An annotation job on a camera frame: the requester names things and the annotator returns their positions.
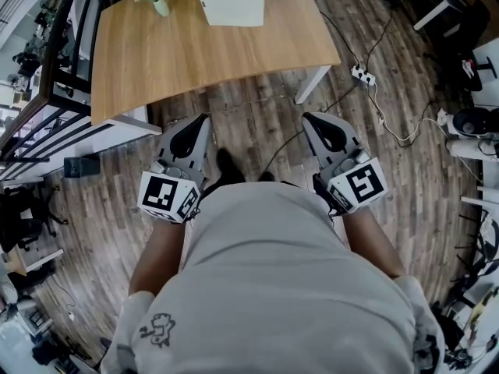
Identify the person's grey shirt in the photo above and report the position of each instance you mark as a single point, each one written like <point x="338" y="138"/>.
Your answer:
<point x="273" y="279"/>

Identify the black metal shelf frame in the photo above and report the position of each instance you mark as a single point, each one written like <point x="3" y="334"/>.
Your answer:
<point x="58" y="88"/>

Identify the white side table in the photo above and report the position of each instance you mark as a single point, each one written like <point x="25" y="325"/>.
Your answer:
<point x="436" y="4"/>

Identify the person's right forearm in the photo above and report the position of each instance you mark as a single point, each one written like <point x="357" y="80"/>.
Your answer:
<point x="372" y="240"/>

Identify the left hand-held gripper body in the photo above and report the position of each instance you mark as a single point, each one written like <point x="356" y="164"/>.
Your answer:
<point x="163" y="197"/>

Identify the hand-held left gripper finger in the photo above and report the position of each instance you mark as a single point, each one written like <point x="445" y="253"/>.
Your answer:
<point x="203" y="146"/>
<point x="183" y="138"/>

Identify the black round appliance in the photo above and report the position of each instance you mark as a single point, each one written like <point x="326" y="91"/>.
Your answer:
<point x="473" y="121"/>

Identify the person's left forearm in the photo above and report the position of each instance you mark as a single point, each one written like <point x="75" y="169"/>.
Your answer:
<point x="161" y="251"/>

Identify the black office chair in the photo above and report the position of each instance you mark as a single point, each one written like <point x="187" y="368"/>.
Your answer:
<point x="23" y="216"/>

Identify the black stool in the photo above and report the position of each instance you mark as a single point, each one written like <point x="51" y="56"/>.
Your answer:
<point x="468" y="49"/>

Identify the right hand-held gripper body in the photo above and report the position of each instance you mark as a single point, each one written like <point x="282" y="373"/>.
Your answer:
<point x="360" y="185"/>

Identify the wooden table with white legs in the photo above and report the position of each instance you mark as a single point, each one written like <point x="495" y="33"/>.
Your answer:
<point x="175" y="57"/>

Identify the small black box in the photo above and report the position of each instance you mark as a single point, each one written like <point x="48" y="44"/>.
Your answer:
<point x="80" y="166"/>

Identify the white power strip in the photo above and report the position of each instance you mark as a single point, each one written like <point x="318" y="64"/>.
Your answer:
<point x="363" y="74"/>

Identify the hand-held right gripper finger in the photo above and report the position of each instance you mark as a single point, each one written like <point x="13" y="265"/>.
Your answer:
<point x="315" y="146"/>
<point x="337" y="131"/>

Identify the person's black shoe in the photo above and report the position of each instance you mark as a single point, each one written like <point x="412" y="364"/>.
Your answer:
<point x="229" y="168"/>
<point x="267" y="176"/>

